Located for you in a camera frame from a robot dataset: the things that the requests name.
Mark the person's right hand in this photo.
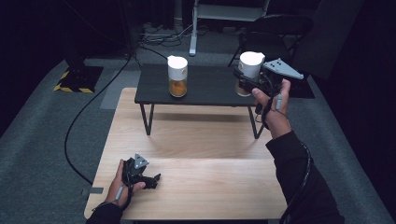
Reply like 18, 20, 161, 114
250, 77, 293, 140

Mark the white metal stand frame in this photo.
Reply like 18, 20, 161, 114
189, 0, 272, 57

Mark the person's left hand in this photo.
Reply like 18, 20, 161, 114
105, 159, 147, 209

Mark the black folding chair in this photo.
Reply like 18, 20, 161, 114
227, 13, 315, 68

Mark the grey leaning panel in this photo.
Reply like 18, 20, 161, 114
291, 0, 365, 80

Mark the long black floor cable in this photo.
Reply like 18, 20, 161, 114
63, 52, 133, 185

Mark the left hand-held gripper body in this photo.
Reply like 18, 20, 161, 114
121, 152, 150, 189

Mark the left hand-held gripper cable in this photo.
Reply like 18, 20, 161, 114
92, 180, 134, 213

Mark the right hand-held gripper cable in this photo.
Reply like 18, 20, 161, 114
254, 92, 313, 224

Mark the hand-held gripper cable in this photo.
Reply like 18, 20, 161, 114
92, 180, 134, 213
254, 92, 313, 224

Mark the white-lidded jar of orange powder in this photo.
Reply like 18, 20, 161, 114
166, 54, 190, 99

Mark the tangle of floor cables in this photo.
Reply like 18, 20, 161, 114
137, 21, 194, 49

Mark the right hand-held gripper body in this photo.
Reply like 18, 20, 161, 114
257, 57, 304, 98

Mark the white-lidded jar of tan powder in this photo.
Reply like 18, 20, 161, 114
234, 50, 266, 98

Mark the black yellow-striped stand base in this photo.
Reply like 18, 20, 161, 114
52, 64, 105, 94
289, 78, 316, 100

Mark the black raised shelf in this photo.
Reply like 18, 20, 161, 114
134, 63, 281, 140

